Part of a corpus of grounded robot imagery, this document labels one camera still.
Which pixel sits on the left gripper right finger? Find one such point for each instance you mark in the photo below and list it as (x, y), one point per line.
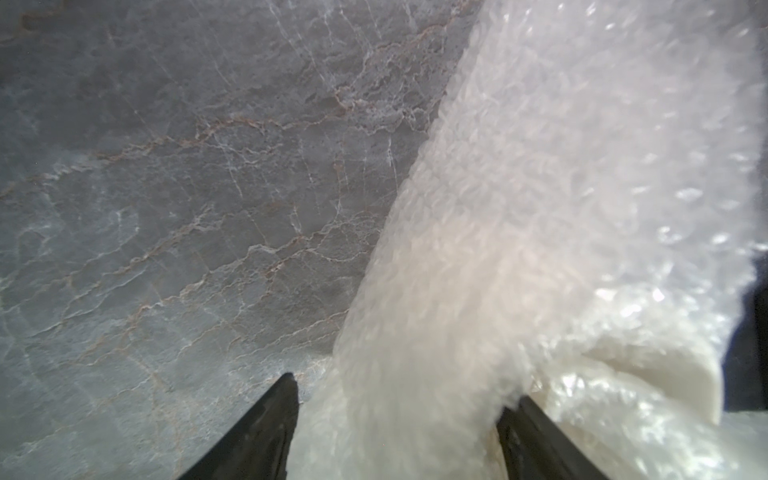
(535, 448)

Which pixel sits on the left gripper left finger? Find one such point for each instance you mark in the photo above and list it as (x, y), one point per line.
(257, 446)

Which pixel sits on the cream ceramic mug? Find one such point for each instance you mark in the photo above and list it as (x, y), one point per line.
(688, 373)

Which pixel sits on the clear bubble wrap sheet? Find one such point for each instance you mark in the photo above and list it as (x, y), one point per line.
(592, 173)

